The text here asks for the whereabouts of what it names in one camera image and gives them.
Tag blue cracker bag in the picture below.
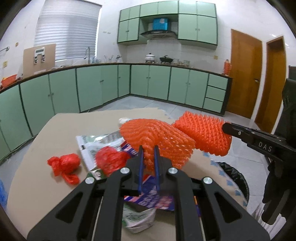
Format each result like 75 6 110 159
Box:
120 142 200 215

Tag large red plastic bag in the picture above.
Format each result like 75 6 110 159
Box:
95 146 130 177

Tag orange foam net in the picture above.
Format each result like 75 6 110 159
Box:
119 118 195 174
173 111 232 157

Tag blue white paper cup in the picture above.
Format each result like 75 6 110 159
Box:
119 118 131 125

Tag small red plastic bag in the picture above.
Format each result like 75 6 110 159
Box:
47 153 81 185

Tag green milk carton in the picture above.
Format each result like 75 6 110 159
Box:
122 204 156 233

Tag clear green printed wrapper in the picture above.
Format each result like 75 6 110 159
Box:
76 131 124 180

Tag black trash bin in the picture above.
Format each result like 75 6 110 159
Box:
218 162 249 203

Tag orange thermos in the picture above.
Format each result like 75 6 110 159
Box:
223 59 232 76

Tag brown wooden door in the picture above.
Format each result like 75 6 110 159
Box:
226 29 262 118

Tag white cooking pot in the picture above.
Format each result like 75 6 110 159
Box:
145 53 156 63

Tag blue plastic bag on floor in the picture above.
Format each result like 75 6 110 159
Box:
0 180 8 208

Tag black wok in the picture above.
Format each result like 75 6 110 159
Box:
159 55 173 65

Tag green lower cabinets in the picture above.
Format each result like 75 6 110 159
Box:
1 63 232 159

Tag green cabinets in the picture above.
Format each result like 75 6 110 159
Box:
1 63 232 159
117 1 218 50

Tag chrome sink faucet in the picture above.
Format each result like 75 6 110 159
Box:
84 46 90 64

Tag green upper cabinets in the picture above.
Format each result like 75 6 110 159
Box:
117 1 218 50

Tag black range hood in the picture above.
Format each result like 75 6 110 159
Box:
141 30 178 40

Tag cardboard box with dispenser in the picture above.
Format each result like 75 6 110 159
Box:
23 44 56 78

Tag orange plastic basin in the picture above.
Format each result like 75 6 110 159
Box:
1 74 17 88

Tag blue box above hood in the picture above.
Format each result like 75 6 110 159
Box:
152 18 170 31

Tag window blinds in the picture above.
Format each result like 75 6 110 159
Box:
34 1 101 60

